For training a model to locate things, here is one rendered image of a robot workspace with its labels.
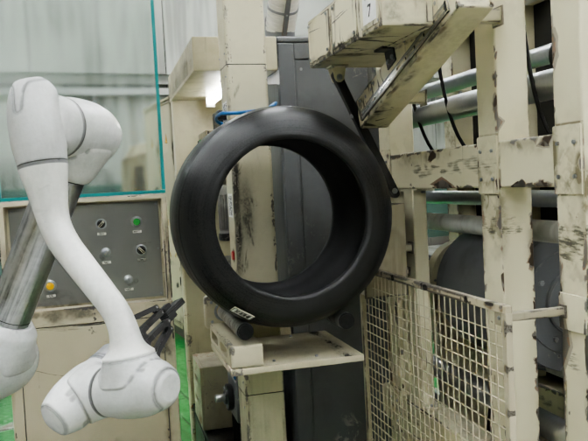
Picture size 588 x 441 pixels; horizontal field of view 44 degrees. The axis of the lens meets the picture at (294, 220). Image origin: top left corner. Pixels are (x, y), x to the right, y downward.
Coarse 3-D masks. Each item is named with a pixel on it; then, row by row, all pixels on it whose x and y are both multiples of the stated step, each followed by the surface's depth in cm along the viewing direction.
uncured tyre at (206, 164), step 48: (240, 144) 184; (288, 144) 216; (336, 144) 190; (192, 192) 183; (336, 192) 221; (384, 192) 196; (192, 240) 183; (336, 240) 221; (384, 240) 196; (240, 288) 185; (288, 288) 218; (336, 288) 192
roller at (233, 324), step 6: (222, 312) 212; (222, 318) 211; (228, 318) 202; (234, 318) 197; (240, 318) 195; (228, 324) 200; (234, 324) 193; (240, 324) 189; (246, 324) 189; (234, 330) 191; (240, 330) 188; (246, 330) 188; (252, 330) 189; (240, 336) 188; (246, 336) 188
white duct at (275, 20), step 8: (272, 0) 276; (280, 0) 274; (296, 0) 276; (272, 8) 277; (280, 8) 276; (296, 8) 279; (272, 16) 279; (280, 16) 278; (296, 16) 282; (272, 24) 281; (280, 24) 280; (288, 24) 281
